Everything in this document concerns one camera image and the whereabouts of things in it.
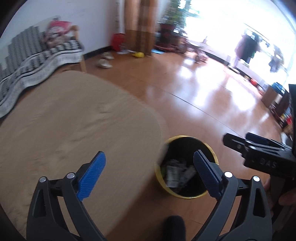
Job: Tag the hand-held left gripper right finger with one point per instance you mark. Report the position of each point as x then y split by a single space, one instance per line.
207 176

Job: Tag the beige slipper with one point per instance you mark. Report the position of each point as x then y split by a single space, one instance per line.
104 64
108 56

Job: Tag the sofa with striped blanket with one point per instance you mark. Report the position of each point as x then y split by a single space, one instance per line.
34 62

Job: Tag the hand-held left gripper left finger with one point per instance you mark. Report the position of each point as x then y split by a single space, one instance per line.
91 178

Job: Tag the black gold rimmed trash bin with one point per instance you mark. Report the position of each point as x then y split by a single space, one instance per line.
185 148

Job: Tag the wooden sofa frame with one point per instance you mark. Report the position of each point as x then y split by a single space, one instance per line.
82 66

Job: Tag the person's right hand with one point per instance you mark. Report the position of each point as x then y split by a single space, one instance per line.
289 198

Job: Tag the oval wooden table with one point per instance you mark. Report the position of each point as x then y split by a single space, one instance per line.
69 127

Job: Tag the brown curtain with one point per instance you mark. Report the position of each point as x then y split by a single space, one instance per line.
141 27

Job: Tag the potted plant red pot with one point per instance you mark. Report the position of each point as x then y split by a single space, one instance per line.
166 32

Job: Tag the person's black socked foot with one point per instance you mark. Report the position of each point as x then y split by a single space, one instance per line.
173 228

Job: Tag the pink cartoon pillow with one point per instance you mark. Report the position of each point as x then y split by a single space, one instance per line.
57 27

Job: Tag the hanging clothes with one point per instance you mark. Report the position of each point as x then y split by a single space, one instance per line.
247 46

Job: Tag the row of small toys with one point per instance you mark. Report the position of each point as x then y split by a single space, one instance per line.
253 82

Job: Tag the hanging dark garment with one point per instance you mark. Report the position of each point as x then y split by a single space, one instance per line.
276 59

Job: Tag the red bag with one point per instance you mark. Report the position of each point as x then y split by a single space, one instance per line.
118 41

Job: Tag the blue floor mat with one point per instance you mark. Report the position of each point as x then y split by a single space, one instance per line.
158 51

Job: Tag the low toy shelf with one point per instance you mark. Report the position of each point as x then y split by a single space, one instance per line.
275 104

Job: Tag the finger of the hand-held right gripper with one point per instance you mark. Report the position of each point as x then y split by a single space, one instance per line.
259 139
235 143

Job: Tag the yellow toy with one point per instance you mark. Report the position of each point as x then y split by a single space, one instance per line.
138 55

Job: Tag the white papers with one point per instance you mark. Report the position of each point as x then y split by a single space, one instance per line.
124 51

